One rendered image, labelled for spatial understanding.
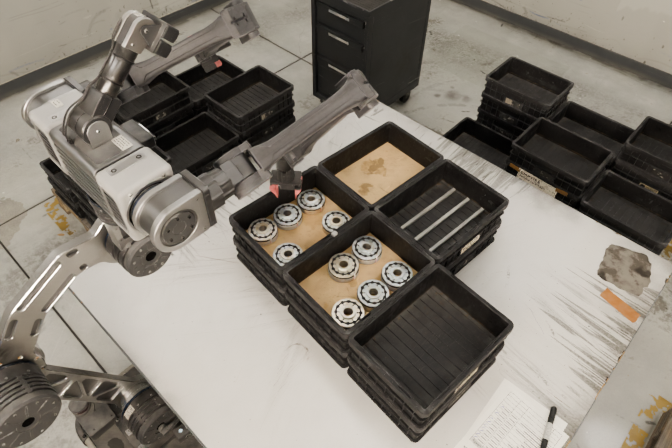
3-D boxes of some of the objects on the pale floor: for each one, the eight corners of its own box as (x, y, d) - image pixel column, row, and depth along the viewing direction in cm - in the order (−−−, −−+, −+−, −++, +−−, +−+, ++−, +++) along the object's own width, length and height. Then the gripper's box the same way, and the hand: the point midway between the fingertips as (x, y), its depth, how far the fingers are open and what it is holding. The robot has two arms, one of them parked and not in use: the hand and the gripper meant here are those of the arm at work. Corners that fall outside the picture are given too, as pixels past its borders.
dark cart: (361, 139, 351) (369, 12, 285) (313, 110, 371) (310, -15, 306) (416, 100, 381) (435, -24, 315) (368, 75, 402) (377, -46, 336)
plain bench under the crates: (389, 695, 168) (417, 696, 117) (116, 365, 242) (60, 277, 191) (605, 353, 249) (677, 265, 198) (351, 184, 323) (356, 88, 272)
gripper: (267, 171, 173) (270, 203, 184) (300, 173, 173) (301, 204, 184) (269, 157, 177) (272, 188, 189) (302, 158, 177) (302, 190, 189)
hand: (286, 195), depth 186 cm, fingers open, 6 cm apart
